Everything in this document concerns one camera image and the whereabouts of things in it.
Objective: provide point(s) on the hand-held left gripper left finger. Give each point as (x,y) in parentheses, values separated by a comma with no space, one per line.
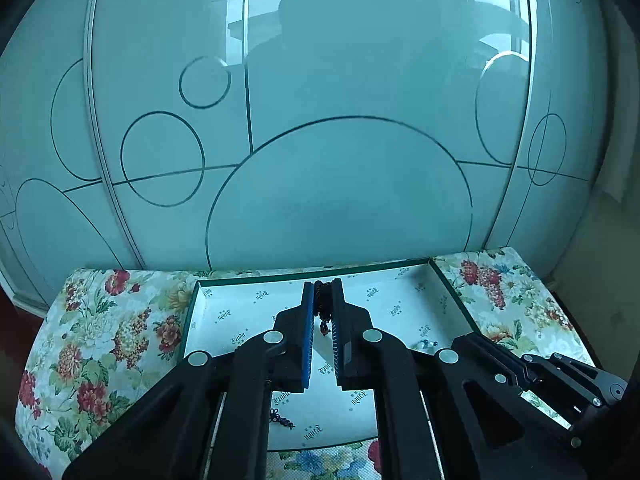
(307,335)

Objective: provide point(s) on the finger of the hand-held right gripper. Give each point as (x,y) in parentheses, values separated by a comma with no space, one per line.
(480,355)
(555,375)

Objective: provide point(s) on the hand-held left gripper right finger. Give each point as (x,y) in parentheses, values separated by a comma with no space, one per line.
(337,335)

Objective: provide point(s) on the green box with white lining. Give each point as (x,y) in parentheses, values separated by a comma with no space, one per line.
(250,300)

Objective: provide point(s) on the small pale bead charm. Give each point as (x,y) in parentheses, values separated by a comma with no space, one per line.
(426,344)

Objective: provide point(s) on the frosted glass wardrobe door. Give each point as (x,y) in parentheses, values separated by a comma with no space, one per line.
(45,135)
(350,185)
(560,85)

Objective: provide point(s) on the floral tablecloth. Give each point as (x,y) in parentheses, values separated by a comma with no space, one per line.
(100,340)

